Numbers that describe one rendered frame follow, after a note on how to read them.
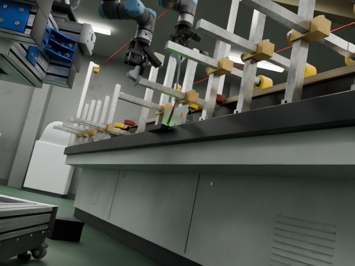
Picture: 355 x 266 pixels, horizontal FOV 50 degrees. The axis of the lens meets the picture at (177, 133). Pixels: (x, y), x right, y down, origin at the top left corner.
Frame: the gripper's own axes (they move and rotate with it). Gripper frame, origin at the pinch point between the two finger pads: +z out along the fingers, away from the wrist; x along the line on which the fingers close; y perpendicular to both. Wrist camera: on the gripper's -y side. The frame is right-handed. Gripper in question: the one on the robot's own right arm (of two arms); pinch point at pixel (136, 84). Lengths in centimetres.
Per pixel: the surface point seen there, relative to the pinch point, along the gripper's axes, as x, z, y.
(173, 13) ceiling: -382, -253, -158
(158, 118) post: -27.3, 5.6, -25.2
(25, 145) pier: -719, -8, -21
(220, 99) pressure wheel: 4.0, -5.5, -41.9
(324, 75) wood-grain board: 64, -6, -46
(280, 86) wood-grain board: 42, -6, -46
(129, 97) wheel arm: -23.5, 0.8, -5.3
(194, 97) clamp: 5.0, -1.8, -27.4
